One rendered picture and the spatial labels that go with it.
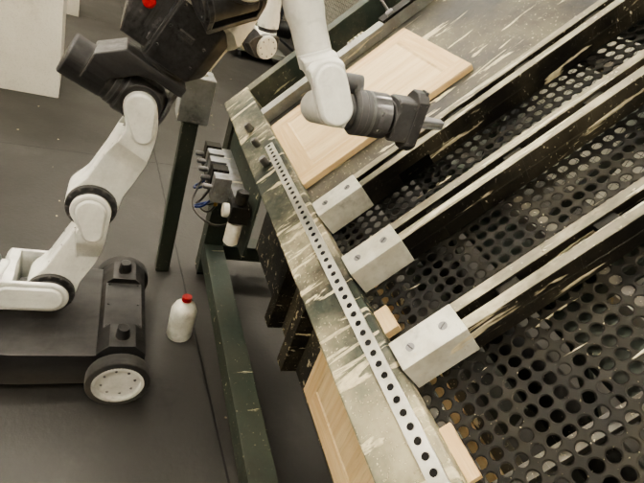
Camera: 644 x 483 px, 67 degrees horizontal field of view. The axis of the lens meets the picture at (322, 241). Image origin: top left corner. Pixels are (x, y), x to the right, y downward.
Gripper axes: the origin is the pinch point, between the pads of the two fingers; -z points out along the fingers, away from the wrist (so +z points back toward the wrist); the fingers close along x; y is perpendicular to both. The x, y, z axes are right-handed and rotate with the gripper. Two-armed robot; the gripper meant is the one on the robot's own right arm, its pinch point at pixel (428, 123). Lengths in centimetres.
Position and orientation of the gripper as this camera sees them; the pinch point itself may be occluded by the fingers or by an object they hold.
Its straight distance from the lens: 105.9
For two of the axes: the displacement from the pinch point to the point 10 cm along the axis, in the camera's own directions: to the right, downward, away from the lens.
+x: 2.4, -8.2, -5.1
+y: -2.9, -5.7, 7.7
